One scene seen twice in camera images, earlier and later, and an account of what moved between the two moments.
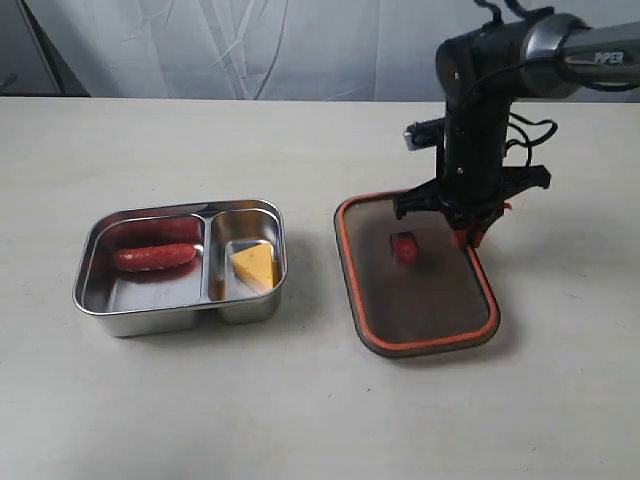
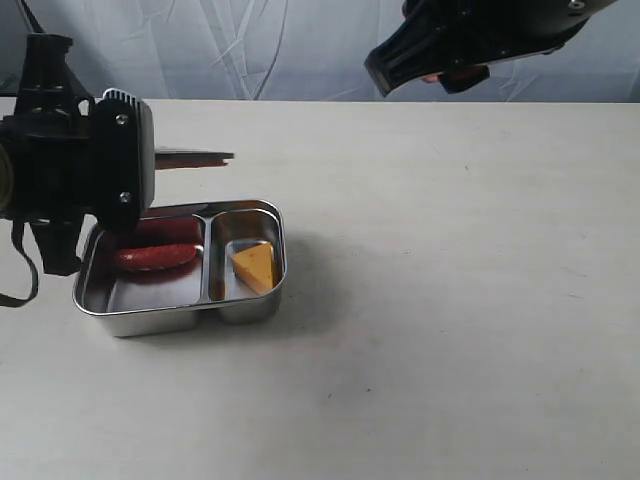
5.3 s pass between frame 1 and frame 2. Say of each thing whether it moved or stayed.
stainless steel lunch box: stayed
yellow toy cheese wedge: stayed
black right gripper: moved
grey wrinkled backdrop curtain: stayed
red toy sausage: stayed
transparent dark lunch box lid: moved
